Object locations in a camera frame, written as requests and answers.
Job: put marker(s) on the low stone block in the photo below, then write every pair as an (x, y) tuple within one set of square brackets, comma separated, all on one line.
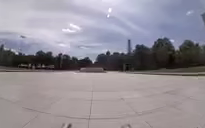
[(92, 70)]

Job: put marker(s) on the row of trees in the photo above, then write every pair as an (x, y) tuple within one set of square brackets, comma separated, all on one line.
[(156, 55)]

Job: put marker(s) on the street lamp pole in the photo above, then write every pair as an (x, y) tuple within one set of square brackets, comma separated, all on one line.
[(22, 36)]

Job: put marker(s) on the grey stone slab plaza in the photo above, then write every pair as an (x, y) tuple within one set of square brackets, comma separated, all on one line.
[(100, 93)]

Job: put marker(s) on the grass strip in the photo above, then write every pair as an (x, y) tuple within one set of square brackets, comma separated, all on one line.
[(3, 68), (190, 69)]

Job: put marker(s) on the tall chimney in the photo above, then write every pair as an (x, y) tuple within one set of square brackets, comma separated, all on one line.
[(129, 46)]

